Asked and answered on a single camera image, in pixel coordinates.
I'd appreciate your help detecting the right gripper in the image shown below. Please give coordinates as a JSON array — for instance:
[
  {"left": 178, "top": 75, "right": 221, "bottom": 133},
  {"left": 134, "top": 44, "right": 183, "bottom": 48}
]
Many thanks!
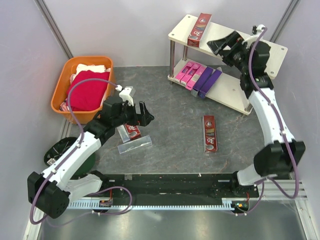
[{"left": 208, "top": 31, "right": 251, "bottom": 75}]

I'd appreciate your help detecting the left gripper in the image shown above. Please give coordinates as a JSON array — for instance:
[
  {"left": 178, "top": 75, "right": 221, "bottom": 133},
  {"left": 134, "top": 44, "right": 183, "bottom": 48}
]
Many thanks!
[{"left": 113, "top": 100, "right": 154, "bottom": 128}]

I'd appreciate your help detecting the red 3d toothpaste box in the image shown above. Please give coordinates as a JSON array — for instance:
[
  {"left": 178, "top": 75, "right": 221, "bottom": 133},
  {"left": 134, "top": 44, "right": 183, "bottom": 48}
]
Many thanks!
[
  {"left": 124, "top": 124, "right": 141, "bottom": 141},
  {"left": 187, "top": 13, "right": 212, "bottom": 48},
  {"left": 202, "top": 115, "right": 218, "bottom": 153}
]

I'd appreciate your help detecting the pink toothpaste box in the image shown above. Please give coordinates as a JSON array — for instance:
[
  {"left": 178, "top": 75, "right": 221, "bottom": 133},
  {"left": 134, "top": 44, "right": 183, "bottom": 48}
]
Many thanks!
[
  {"left": 186, "top": 66, "right": 206, "bottom": 91},
  {"left": 175, "top": 61, "right": 194, "bottom": 83},
  {"left": 180, "top": 63, "right": 202, "bottom": 86}
]

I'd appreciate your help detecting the holographic purple toothpaste box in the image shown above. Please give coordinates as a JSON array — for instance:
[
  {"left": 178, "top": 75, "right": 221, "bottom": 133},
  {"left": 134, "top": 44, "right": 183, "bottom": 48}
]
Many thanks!
[{"left": 190, "top": 66, "right": 214, "bottom": 97}]

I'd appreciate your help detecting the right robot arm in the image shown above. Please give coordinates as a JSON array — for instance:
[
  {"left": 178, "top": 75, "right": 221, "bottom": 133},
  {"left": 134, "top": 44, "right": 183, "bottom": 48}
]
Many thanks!
[{"left": 207, "top": 31, "right": 306, "bottom": 197}]

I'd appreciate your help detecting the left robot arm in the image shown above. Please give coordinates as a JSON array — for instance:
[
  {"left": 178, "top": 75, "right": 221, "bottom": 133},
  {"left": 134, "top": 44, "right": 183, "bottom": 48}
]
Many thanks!
[{"left": 27, "top": 96, "right": 155, "bottom": 224}]

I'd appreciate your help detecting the white two-tier shelf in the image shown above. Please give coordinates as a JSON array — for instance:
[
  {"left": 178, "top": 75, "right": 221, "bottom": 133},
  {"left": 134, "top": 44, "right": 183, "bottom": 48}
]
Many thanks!
[{"left": 168, "top": 14, "right": 288, "bottom": 115}]

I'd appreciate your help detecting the silver toothpaste box long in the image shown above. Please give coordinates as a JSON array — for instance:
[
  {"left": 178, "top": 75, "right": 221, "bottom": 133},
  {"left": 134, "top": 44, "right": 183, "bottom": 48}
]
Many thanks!
[{"left": 117, "top": 135, "right": 153, "bottom": 154}]

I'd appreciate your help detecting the silver toothpaste box small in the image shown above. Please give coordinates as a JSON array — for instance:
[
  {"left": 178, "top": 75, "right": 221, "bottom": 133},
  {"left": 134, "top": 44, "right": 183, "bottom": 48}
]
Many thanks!
[{"left": 116, "top": 125, "right": 131, "bottom": 143}]

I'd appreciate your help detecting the red folded cloth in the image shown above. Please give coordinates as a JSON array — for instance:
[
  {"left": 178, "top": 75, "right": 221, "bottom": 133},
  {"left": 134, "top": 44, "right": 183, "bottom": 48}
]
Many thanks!
[{"left": 67, "top": 71, "right": 110, "bottom": 112}]

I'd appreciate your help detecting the white cloth in basket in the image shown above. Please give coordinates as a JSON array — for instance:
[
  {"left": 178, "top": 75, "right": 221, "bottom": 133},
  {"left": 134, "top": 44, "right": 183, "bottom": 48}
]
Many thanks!
[{"left": 70, "top": 63, "right": 111, "bottom": 83}]

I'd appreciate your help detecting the small pink packet in basket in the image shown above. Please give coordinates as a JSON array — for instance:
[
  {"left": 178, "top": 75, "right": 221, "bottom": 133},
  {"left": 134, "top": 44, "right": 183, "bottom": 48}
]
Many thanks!
[{"left": 59, "top": 98, "right": 70, "bottom": 112}]

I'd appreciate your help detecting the orange plastic basket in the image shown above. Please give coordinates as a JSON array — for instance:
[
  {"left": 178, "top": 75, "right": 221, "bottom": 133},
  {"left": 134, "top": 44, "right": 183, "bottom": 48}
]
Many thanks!
[{"left": 51, "top": 55, "right": 116, "bottom": 124}]

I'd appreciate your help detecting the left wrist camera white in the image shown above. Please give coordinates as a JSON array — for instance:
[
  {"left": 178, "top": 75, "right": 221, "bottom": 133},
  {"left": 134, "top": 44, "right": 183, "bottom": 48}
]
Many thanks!
[{"left": 115, "top": 85, "right": 136, "bottom": 106}]

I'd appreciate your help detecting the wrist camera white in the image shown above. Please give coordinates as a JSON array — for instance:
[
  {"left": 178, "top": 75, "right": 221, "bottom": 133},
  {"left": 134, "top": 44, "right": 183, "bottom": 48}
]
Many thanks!
[
  {"left": 115, "top": 85, "right": 136, "bottom": 106},
  {"left": 245, "top": 24, "right": 267, "bottom": 42}
]

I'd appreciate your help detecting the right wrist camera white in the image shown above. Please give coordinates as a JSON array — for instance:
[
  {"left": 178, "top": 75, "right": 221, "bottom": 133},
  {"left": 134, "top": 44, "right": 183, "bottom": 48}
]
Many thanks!
[{"left": 245, "top": 24, "right": 267, "bottom": 42}]

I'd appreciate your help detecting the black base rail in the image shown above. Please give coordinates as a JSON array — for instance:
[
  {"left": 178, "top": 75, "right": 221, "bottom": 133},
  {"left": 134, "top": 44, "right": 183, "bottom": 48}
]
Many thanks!
[{"left": 92, "top": 170, "right": 260, "bottom": 205}]

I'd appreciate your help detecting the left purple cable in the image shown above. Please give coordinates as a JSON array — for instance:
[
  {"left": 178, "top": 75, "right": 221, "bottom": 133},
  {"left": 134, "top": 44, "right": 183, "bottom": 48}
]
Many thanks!
[{"left": 29, "top": 78, "right": 133, "bottom": 228}]

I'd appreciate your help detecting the purple cable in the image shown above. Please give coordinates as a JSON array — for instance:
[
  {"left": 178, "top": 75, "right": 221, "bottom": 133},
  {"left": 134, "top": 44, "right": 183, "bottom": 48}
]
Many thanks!
[
  {"left": 29, "top": 78, "right": 133, "bottom": 228},
  {"left": 248, "top": 27, "right": 300, "bottom": 217}
]

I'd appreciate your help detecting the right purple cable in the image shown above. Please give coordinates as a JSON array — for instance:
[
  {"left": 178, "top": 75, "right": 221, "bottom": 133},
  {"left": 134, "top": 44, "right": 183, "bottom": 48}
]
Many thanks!
[{"left": 248, "top": 27, "right": 300, "bottom": 217}]

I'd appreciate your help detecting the white cable duct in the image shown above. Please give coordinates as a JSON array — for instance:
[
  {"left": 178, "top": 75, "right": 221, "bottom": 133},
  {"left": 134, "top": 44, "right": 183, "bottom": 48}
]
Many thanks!
[{"left": 67, "top": 197, "right": 249, "bottom": 211}]

